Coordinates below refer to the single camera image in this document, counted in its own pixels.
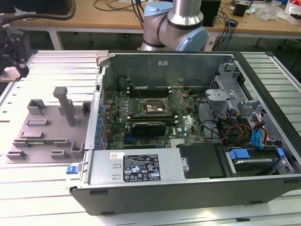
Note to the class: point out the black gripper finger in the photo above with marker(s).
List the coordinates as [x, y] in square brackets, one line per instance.
[20, 54]

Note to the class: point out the silver CPU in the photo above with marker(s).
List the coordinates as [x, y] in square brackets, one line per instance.
[9, 75]

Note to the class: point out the CPU socket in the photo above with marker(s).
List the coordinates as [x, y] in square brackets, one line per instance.
[154, 106]

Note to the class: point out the crumpled white bag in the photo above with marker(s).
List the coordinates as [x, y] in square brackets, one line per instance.
[18, 10]

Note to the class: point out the wide black equipment box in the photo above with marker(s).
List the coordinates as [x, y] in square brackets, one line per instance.
[35, 5]

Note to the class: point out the wooden desk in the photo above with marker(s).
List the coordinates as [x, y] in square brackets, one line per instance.
[94, 18]

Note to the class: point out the pale grey case latch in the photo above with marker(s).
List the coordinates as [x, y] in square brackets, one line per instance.
[102, 57]

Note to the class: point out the grey parts rack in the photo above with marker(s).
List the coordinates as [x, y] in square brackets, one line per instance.
[56, 136]

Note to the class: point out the green RAM stick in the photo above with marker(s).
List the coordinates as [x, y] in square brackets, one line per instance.
[47, 142]

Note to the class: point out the black round speaker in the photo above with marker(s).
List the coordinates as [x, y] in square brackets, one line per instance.
[122, 83]

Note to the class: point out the blue case latch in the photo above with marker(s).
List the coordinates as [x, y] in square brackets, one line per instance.
[71, 170]

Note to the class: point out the black RAM slot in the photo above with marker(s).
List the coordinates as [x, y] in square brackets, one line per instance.
[152, 119]
[152, 115]
[150, 96]
[170, 122]
[150, 91]
[150, 88]

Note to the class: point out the grey power supply unit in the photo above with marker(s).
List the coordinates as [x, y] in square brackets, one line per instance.
[103, 167]

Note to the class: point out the white label sticker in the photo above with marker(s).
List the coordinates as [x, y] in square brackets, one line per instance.
[162, 62]

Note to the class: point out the black graphics card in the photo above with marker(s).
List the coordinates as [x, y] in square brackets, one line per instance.
[148, 129]

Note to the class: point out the coin battery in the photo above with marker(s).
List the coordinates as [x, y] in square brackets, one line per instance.
[186, 93]

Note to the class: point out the green motherboard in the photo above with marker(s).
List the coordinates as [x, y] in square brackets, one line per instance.
[188, 115]

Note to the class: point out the silver chipset heatsink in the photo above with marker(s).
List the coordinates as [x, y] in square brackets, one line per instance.
[178, 142]

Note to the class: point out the grey metal drive cage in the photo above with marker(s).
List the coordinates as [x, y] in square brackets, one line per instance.
[219, 95]

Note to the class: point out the black PC case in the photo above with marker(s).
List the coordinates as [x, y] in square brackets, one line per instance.
[164, 200]

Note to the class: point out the black plastic shroud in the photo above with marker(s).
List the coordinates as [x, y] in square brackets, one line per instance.
[202, 162]

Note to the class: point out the small black adapter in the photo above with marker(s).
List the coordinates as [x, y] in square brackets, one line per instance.
[234, 22]

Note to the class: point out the clear plastic bags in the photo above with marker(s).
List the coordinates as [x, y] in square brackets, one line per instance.
[270, 10]

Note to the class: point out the hard disk in blue carrier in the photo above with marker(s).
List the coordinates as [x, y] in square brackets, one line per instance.
[254, 164]

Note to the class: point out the red white package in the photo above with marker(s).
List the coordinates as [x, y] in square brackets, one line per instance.
[294, 9]

